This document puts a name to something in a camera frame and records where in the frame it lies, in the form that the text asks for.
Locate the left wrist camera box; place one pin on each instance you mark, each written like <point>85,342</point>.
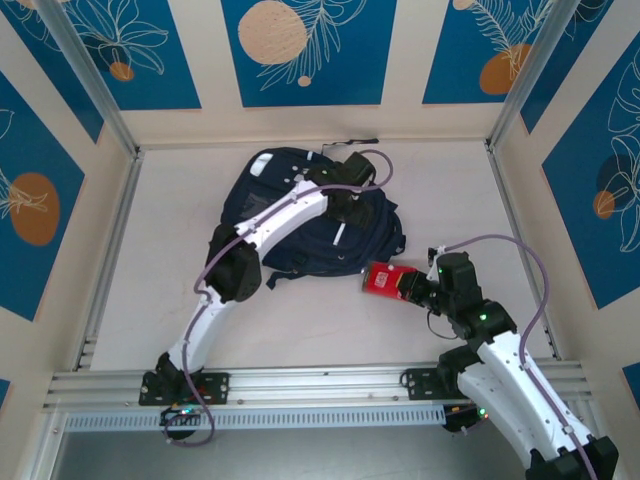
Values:
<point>359,169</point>

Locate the grey metal panel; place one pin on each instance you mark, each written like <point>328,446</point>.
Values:
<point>320,457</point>

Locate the black controller board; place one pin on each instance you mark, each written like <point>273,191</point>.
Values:
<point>462,420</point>
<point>177,417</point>

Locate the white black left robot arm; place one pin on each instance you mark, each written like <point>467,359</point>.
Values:
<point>280,220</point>

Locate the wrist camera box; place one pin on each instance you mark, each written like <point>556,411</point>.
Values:
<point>455,272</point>
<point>359,169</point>

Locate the red packet white print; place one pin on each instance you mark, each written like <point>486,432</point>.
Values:
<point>382,281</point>

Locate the aluminium frame rail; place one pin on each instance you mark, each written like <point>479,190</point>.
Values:
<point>320,387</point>

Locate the aluminium side rail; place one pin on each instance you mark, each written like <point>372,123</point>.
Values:
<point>520,240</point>
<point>117,225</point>

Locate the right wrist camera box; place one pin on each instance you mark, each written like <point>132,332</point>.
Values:
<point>455,272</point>

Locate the aluminium frame post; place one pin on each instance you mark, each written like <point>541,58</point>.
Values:
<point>535,70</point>
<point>85,75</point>

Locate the navy blue student backpack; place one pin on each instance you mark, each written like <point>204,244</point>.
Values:
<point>300,240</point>

